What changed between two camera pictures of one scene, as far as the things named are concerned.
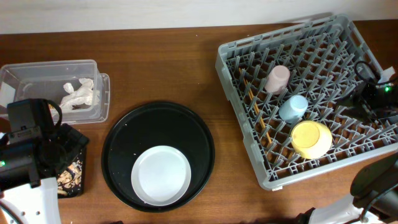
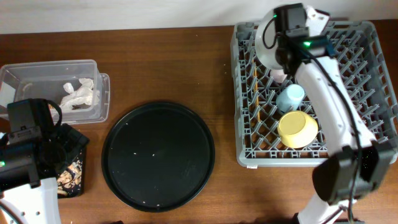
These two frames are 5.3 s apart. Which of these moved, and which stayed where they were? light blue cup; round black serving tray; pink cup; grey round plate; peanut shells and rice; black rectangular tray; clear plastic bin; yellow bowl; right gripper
Moved: yellow bowl; light blue cup; right gripper; pink cup; grey round plate
Stayed: clear plastic bin; round black serving tray; black rectangular tray; peanut shells and rice
